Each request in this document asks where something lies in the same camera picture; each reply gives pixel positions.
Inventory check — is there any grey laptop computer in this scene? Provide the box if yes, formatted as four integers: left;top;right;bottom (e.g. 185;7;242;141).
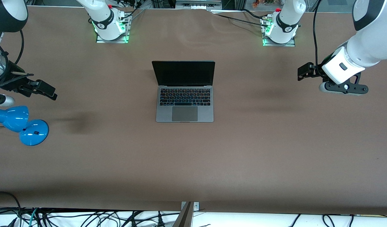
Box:
151;61;216;123

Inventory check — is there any blue desk lamp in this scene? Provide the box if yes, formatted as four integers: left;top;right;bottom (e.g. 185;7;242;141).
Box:
0;106;49;146

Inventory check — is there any grey electrical box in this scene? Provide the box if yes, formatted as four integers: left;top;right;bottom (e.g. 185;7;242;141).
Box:
175;0;223;10

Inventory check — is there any dark metal beam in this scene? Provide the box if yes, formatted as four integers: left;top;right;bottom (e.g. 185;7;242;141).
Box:
172;202;194;227

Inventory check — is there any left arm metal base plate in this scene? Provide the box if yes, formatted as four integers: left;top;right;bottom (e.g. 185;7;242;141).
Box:
261;17;296;47

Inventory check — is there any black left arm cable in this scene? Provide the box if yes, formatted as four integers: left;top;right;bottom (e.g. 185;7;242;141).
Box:
312;0;323;78

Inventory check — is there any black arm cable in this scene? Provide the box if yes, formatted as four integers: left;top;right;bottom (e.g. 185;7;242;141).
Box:
14;29;25;65
312;0;323;78

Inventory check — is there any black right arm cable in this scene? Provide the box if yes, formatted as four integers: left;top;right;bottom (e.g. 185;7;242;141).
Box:
14;29;25;65

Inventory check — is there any short black table cable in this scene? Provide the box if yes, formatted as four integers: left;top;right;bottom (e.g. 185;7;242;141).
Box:
242;9;269;20

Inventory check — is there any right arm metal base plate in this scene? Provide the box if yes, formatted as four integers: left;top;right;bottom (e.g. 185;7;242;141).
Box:
96;13;131;44

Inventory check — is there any long black table cable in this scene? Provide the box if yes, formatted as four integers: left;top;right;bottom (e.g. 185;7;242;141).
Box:
216;14;269;28

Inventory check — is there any black looping floor cable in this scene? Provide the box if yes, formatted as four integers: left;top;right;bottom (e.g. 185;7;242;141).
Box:
0;191;22;227

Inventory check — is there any black base cable bundle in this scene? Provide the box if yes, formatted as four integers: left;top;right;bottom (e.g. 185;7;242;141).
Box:
119;0;146;21

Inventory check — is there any teal cable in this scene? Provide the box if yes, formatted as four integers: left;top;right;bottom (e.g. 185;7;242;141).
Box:
29;208;39;227

